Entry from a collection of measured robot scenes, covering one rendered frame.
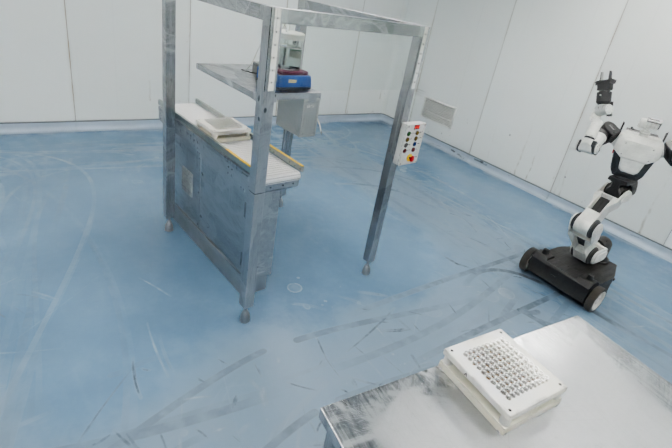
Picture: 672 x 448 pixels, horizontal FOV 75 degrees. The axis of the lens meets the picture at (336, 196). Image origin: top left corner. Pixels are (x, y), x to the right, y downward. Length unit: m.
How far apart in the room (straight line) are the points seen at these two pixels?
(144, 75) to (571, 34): 4.56
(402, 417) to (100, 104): 4.70
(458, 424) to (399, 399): 0.16
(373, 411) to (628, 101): 4.39
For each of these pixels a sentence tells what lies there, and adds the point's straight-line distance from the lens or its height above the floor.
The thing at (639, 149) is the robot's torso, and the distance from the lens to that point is 3.58.
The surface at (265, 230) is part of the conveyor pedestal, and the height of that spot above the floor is 0.45.
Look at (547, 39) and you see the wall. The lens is 5.58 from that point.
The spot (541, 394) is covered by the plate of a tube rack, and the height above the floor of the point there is 0.89.
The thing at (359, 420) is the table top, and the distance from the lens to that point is 1.23.
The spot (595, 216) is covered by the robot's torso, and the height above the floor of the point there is 0.65.
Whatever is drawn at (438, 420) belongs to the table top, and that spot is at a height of 0.82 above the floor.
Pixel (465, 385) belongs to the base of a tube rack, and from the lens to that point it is 1.38.
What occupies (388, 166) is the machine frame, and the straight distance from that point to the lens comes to 2.77.
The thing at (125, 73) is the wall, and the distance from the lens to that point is 5.35.
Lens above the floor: 1.78
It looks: 25 degrees down
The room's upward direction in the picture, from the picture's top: 10 degrees clockwise
